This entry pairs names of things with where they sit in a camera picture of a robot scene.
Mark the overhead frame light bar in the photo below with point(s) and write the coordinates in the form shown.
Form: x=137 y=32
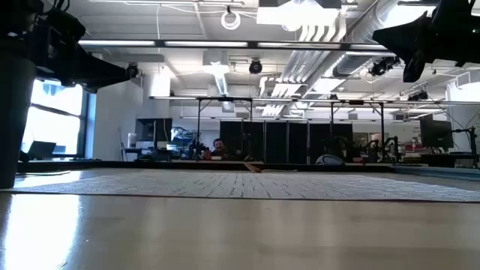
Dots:
x=206 y=44

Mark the tan wooden strip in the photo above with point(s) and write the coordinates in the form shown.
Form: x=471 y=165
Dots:
x=252 y=167

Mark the white ceiling light panel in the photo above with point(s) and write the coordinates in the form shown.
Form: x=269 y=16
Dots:
x=296 y=17

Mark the black table frame rail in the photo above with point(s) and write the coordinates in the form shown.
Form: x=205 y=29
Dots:
x=112 y=165

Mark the black metal rig frame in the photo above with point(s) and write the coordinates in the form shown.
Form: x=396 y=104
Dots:
x=356 y=102

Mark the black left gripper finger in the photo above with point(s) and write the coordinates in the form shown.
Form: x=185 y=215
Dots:
x=97 y=73

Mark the black background robot arm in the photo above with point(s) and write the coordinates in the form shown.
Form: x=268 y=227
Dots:
x=373 y=150

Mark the black hanging camera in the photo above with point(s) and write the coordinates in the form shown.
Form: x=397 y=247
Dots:
x=255 y=66
x=382 y=66
x=133 y=70

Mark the grey woven placemat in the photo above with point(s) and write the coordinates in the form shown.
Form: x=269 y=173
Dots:
x=225 y=185

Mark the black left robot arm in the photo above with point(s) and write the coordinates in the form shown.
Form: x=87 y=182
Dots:
x=15 y=112

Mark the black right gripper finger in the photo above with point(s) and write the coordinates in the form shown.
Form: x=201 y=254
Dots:
x=414 y=67
x=410 y=35

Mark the black computer monitor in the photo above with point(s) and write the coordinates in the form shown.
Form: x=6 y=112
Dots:
x=435 y=135
x=150 y=129

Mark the black laptop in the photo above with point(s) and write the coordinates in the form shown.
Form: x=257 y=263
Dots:
x=41 y=150

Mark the blue foam pad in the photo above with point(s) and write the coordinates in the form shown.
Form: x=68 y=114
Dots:
x=442 y=172

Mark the black stand pole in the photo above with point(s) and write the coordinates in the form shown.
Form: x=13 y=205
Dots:
x=473 y=146

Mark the large window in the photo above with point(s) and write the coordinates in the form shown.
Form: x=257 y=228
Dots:
x=52 y=127

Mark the white jug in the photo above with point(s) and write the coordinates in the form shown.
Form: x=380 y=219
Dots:
x=132 y=140

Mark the white and black ball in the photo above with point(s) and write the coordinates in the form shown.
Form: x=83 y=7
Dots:
x=329 y=160

